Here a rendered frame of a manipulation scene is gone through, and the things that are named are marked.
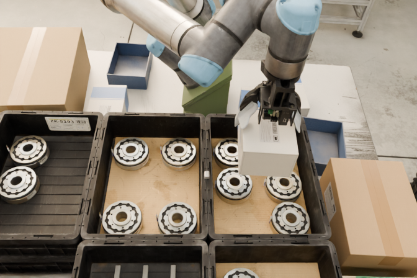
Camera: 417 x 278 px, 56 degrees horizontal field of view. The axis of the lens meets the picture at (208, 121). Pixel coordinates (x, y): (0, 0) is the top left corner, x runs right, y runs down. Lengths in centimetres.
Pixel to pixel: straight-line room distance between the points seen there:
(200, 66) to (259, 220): 54
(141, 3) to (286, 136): 42
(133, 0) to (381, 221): 85
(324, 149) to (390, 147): 114
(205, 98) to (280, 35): 73
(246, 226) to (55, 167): 58
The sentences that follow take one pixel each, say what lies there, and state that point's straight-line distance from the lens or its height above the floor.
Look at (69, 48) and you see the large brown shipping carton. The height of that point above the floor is 90.
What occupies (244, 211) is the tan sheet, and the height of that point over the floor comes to 83.
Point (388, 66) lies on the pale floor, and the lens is 314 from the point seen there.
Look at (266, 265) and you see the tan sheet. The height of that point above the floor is 83.
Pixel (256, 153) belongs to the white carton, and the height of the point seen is 113.
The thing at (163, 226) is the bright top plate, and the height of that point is 86.
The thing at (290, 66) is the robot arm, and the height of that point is 135.
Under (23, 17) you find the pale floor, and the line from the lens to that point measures 339.
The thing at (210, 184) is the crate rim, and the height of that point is 93.
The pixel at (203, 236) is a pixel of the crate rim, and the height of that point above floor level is 93.
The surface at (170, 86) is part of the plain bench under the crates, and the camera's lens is 160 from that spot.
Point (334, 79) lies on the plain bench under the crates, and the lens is 176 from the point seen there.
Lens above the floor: 181
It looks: 49 degrees down
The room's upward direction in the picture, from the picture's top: 4 degrees clockwise
